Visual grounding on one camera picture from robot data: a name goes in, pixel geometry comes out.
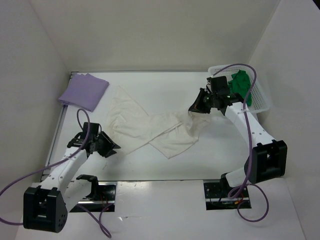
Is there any cream white t-shirt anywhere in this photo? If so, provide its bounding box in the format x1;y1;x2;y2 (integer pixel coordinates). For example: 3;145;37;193
105;87;212;159

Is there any purple t-shirt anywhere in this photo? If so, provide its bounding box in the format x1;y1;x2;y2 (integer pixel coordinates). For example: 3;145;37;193
58;73;110;112

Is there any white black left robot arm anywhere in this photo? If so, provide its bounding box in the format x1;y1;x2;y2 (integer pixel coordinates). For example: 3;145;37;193
23;131;120;233

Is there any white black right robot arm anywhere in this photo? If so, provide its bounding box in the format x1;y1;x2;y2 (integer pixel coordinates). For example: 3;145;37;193
189;88;288;199

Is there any green garment in basket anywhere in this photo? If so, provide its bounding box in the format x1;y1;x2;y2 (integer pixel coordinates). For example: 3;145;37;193
228;70;251;99

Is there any white plastic laundry basket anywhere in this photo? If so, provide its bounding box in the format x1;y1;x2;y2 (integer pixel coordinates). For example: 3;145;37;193
208;64;271;114

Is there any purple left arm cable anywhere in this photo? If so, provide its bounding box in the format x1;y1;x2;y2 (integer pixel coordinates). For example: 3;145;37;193
0;108;118;238

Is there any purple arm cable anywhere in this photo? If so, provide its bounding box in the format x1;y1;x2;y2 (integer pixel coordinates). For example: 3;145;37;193
212;63;271;223
0;108;118;238

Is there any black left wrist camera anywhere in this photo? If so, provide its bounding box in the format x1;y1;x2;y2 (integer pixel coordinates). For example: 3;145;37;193
67;122;102;150

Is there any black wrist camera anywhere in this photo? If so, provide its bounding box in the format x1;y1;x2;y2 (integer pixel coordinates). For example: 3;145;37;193
207;76;230;95
67;122;102;150

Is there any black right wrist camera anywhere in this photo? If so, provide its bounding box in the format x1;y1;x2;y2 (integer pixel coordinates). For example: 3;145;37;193
207;76;230;95

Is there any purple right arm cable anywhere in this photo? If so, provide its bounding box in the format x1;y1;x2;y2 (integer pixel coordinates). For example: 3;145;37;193
212;63;271;223

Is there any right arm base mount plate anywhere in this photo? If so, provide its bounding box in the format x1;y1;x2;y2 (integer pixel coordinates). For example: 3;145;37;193
203;180;252;211

